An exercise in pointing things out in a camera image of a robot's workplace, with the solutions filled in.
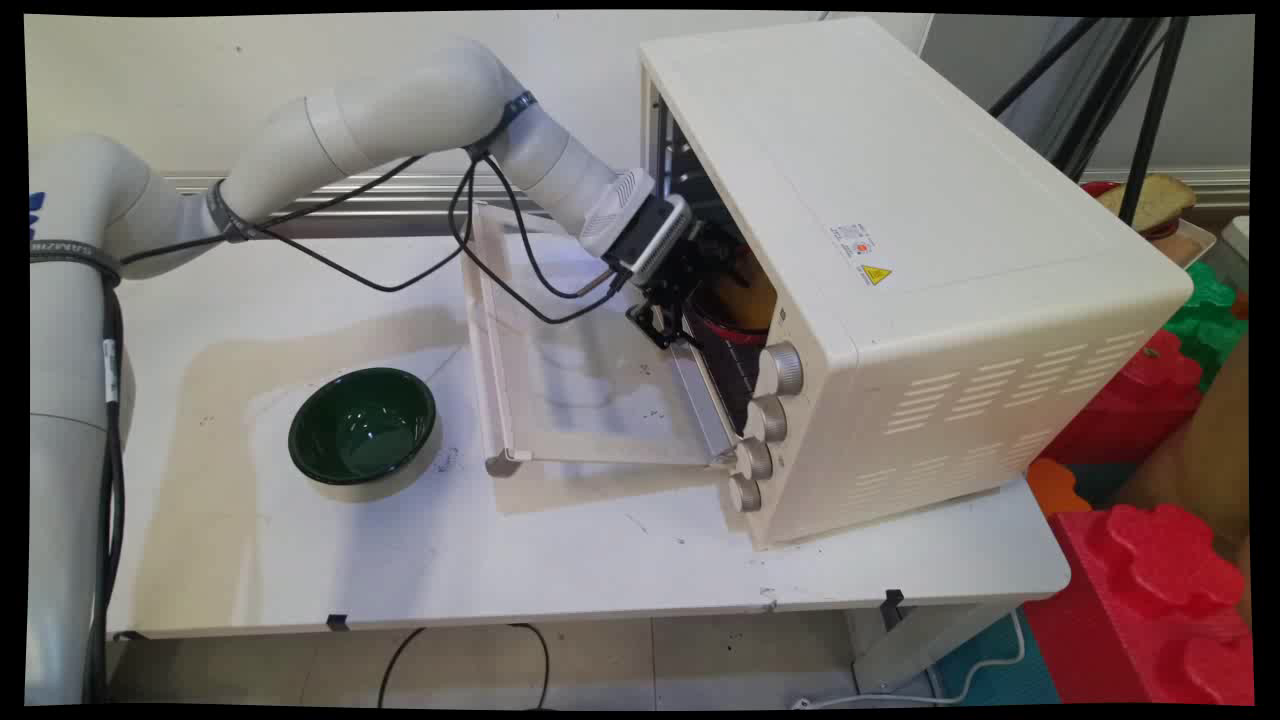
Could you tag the large silver oven knob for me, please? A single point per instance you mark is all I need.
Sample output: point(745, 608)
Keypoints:
point(782, 369)

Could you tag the white tray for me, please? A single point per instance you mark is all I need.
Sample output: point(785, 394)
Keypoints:
point(1195, 245)

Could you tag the teal floor mat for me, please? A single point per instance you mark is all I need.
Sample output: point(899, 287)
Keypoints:
point(1000, 665)

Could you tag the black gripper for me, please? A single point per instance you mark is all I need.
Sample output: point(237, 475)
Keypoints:
point(685, 265)

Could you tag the white table leg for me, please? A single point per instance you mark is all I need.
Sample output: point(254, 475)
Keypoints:
point(920, 640)

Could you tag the toy bread slice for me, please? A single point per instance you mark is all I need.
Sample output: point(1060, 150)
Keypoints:
point(1155, 198)

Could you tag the red bowl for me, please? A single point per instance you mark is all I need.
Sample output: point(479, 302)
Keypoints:
point(725, 325)

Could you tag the metal wall rail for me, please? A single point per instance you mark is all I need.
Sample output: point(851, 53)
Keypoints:
point(420, 195)

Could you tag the yellow warning sticker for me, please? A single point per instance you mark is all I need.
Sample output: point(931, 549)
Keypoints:
point(877, 275)

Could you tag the glass oven door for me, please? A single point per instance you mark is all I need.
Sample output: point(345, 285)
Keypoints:
point(570, 400)

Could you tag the red plate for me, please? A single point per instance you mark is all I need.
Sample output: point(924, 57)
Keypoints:
point(1098, 188)

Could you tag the white container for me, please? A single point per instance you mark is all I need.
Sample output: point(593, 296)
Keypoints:
point(1238, 238)

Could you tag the black tripod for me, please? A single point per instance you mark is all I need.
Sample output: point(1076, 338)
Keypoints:
point(1150, 120)

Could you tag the large red foam block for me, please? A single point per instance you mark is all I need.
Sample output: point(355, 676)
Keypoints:
point(1150, 600)

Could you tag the orange foam piece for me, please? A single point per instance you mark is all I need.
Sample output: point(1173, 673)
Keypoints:
point(1055, 485)

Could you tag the cream toaster oven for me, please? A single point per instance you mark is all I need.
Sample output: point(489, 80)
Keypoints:
point(950, 250)

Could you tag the green foam block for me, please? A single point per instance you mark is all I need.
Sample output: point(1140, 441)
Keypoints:
point(1205, 320)

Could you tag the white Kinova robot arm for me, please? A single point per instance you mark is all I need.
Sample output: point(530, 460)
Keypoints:
point(400, 110)

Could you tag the dark green bowl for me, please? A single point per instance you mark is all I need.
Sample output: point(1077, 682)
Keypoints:
point(362, 428)

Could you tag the small red foam block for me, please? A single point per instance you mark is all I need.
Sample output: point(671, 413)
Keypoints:
point(1140, 400)

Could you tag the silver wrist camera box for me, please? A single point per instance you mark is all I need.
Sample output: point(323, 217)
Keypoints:
point(655, 238)

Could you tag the yellow sponge block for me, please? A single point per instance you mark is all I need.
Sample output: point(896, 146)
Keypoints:
point(758, 290)

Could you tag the white product label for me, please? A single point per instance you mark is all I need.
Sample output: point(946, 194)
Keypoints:
point(852, 242)

